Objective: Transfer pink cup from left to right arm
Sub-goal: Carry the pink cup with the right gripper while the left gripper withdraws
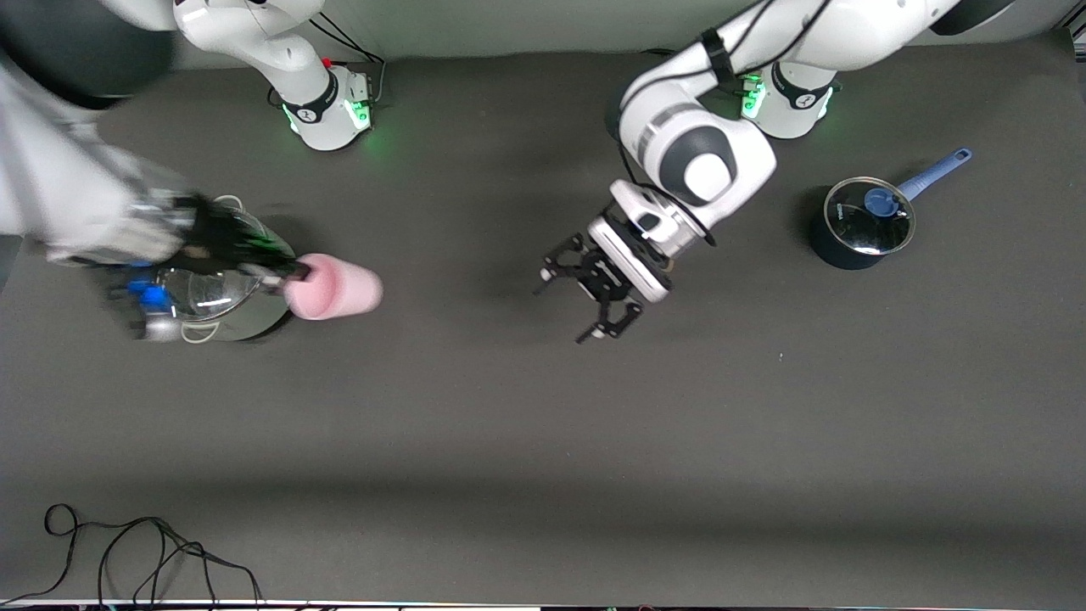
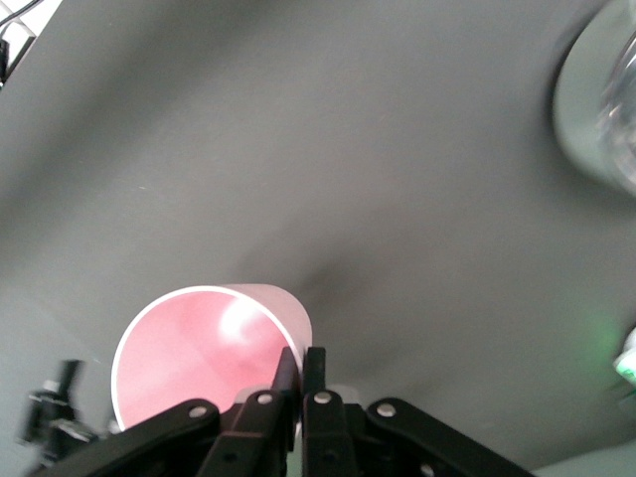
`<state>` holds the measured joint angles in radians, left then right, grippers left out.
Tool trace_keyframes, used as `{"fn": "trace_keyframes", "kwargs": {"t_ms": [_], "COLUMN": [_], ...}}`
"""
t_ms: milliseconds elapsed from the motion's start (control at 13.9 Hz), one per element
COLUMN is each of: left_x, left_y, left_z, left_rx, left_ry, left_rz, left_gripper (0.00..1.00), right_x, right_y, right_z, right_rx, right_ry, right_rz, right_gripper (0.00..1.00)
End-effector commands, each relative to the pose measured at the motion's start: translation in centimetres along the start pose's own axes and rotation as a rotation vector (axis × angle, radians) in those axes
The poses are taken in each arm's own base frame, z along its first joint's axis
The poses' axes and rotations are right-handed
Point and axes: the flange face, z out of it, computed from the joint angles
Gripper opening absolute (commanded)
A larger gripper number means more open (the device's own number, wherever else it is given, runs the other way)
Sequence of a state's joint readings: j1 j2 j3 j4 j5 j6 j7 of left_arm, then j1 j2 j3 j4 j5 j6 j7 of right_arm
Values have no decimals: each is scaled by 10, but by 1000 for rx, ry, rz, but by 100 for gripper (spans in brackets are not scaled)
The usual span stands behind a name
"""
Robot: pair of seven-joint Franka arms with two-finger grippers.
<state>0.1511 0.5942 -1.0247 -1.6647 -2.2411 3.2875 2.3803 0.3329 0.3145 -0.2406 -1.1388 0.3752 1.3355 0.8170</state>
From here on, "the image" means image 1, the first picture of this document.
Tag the glass lid with blue knob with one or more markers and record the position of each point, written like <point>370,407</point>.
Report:
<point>855,227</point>

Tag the dark blue saucepan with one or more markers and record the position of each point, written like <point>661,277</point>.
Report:
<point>836,255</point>

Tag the glass lid with copper knob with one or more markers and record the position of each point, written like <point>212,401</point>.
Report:
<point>212,297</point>

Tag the pink plastic cup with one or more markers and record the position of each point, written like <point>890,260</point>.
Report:
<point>339,288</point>

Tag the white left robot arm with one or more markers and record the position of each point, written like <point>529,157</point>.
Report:
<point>704,161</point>

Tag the grey-white stockpot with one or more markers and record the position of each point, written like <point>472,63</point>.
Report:
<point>254,327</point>

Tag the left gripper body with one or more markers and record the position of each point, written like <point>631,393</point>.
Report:
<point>596,277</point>

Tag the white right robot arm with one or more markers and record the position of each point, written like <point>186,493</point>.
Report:
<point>254,34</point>

